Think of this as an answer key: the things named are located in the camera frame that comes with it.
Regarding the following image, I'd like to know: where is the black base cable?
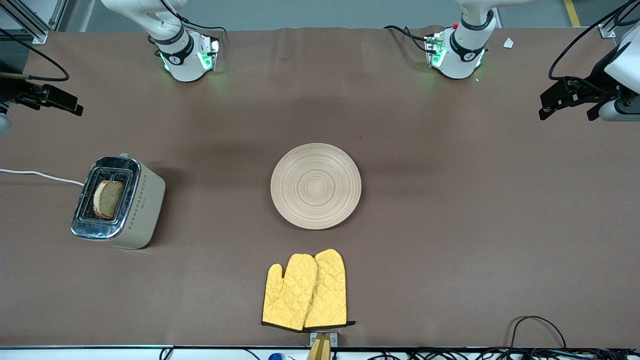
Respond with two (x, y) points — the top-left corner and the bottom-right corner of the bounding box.
(159, 0), (227, 36)
(384, 25), (432, 53)

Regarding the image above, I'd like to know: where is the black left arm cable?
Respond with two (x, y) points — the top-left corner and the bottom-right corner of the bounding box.
(548, 0), (640, 81)

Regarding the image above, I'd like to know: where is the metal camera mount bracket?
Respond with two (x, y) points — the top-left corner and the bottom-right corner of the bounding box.
(309, 332), (339, 360)

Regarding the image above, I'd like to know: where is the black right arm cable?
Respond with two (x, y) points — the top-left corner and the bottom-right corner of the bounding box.
(0, 27), (71, 82)

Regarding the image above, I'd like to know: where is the brown table cover cloth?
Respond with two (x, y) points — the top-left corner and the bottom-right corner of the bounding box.
(0, 25), (640, 348)

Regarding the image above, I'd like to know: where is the yellow quilted oven mitt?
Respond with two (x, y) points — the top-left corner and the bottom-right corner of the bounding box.
(261, 253), (319, 332)
(304, 248), (357, 329)

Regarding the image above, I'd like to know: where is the round wooden plate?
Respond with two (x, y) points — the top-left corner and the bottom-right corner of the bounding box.
(270, 143), (362, 230)

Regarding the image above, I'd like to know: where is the beige chrome toaster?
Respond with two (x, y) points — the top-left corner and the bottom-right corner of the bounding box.
(70, 152), (166, 250)

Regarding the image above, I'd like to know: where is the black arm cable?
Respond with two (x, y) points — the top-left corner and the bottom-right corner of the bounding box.
(548, 0), (640, 81)
(0, 27), (71, 82)

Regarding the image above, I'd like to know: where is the black red looped cable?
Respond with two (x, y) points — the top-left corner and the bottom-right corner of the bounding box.
(507, 315), (567, 351)

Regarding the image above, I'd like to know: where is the aluminium frame profile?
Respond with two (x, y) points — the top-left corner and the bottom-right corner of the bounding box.
(0, 0), (68, 45)

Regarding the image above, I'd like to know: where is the black cable bundle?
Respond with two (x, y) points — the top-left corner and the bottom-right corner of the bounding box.
(335, 347), (640, 360)

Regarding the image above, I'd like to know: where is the white toaster power cable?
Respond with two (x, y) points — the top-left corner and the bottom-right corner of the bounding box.
(0, 168), (85, 187)

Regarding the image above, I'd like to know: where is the brown bread toast slice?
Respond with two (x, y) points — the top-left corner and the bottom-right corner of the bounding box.
(93, 180), (125, 220)

